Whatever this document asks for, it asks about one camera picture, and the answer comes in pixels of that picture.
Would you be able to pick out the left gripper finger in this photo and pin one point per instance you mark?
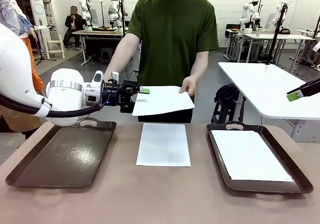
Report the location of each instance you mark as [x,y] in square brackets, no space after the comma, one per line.
[132,88]
[127,104]

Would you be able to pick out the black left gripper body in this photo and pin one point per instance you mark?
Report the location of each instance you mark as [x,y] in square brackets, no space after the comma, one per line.
[112,94]

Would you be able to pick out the white A4 paper sheet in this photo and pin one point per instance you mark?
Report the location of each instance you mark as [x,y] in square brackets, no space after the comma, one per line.
[165,99]

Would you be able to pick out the white A4 paper stack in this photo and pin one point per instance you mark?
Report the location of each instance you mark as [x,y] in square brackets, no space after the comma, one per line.
[162,144]
[250,156]

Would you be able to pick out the white lab robot arm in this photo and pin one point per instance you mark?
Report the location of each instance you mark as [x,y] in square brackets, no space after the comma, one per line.
[113,9]
[279,9]
[243,22]
[83,7]

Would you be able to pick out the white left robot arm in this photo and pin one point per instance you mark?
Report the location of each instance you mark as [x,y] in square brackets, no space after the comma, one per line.
[15,67]

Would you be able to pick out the person's left forearm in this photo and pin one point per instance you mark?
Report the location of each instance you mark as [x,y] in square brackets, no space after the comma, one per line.
[200,64]

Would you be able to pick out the person's right forearm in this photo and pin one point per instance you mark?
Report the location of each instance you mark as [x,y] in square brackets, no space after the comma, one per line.
[120,57]

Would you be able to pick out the person's right hand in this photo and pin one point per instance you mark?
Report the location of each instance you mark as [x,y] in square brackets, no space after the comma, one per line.
[108,76]

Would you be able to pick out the person's left hand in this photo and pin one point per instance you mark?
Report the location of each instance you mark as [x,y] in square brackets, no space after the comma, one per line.
[190,85]

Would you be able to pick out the grey plastic stool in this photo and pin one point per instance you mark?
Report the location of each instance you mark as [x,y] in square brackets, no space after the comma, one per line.
[105,55]

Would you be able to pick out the person in green t-shirt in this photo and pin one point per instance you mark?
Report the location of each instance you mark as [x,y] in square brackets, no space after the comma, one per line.
[175,47]

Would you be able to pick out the long white desk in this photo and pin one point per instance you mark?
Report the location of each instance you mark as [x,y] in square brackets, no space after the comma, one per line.
[275,36]

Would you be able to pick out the wooden top work table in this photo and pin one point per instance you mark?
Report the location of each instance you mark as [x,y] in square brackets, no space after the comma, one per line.
[100,33]

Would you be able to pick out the clear glass bottle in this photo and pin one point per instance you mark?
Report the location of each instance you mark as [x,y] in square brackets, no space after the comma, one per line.
[258,33]

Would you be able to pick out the computer monitor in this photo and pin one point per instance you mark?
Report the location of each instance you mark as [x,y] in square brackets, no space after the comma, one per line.
[270,20]

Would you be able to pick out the black bag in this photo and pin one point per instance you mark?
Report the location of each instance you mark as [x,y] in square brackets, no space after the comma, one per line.
[227,91]

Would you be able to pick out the black tripod stand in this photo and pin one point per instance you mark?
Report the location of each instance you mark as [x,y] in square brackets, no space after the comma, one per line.
[41,57]

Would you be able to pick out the brown plastic serving tray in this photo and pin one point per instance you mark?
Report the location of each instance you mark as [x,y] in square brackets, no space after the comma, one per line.
[262,187]
[62,159]

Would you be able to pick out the person in black clothes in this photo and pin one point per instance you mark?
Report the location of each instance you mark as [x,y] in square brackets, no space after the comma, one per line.
[72,22]

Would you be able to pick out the white bucket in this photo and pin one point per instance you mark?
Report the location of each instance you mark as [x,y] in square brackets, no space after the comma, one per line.
[248,31]

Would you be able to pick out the black stool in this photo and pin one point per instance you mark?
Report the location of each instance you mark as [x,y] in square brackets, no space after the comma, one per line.
[226,113]

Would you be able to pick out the small white desk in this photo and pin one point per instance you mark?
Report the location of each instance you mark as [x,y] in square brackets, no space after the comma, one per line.
[235,31]

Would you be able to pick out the black office chair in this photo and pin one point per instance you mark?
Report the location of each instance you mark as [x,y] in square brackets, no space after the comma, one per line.
[231,28]

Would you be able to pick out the small drink bottle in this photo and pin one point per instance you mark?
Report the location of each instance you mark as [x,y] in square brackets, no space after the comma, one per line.
[40,22]

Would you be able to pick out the mannequin in orange shorts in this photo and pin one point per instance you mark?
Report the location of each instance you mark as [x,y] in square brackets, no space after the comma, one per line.
[25,24]

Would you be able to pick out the white tower air conditioner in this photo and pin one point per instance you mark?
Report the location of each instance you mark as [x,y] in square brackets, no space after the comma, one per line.
[37,7]

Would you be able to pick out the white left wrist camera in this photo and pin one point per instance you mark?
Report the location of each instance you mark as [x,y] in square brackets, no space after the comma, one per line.
[98,78]

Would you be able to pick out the black camera pole stand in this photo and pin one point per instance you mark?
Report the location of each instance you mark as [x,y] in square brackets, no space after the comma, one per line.
[277,34]

